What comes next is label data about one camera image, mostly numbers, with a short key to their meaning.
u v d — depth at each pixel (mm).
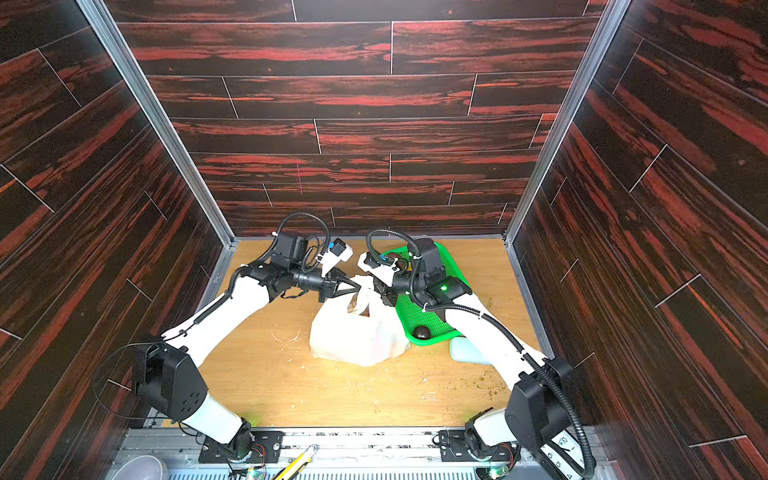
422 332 885
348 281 714
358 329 765
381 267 616
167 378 433
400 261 618
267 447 735
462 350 882
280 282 595
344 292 722
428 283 594
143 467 693
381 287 662
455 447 730
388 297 655
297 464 706
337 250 664
